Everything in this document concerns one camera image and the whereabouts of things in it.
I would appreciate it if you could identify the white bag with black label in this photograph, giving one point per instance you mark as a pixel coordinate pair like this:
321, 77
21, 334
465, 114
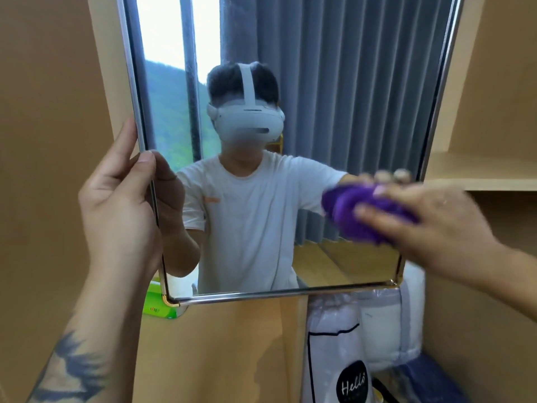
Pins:
335, 352

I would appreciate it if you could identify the light wooden wardrobe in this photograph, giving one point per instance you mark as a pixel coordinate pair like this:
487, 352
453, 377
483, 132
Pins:
50, 121

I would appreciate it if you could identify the person's left hand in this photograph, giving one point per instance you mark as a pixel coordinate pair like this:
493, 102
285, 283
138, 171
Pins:
117, 222

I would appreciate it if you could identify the pull-out wardrobe mirror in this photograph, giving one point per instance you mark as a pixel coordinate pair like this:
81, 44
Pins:
335, 79

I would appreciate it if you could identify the green tissue packet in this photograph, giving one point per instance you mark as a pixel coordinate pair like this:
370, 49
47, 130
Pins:
155, 306

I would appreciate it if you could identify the blue plastic bag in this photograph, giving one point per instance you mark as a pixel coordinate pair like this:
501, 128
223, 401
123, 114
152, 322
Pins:
423, 381

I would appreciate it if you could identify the person's right hand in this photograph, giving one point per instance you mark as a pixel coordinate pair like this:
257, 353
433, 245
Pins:
444, 235

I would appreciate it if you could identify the purple cleaning cloth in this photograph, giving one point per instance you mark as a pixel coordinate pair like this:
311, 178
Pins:
344, 214

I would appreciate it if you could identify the person's left forearm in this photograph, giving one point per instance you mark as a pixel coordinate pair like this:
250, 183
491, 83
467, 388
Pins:
92, 344

